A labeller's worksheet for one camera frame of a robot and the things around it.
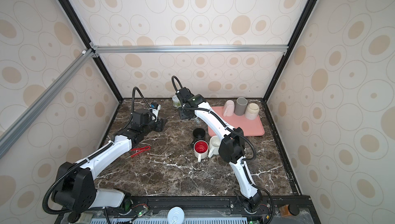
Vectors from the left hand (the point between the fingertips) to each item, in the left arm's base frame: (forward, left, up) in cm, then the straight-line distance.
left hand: (166, 116), depth 84 cm
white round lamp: (-45, -9, -13) cm, 47 cm away
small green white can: (+25, -1, -16) cm, 30 cm away
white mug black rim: (-11, -19, -19) cm, 29 cm away
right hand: (+4, -10, -4) cm, 12 cm away
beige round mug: (+14, -54, -13) cm, 57 cm away
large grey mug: (+17, -46, -12) cm, 51 cm away
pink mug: (+16, -38, -12) cm, 43 cm away
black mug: (-2, -18, -15) cm, 24 cm away
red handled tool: (-12, +15, -17) cm, 26 cm away
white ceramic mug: (-12, -27, -13) cm, 32 cm away
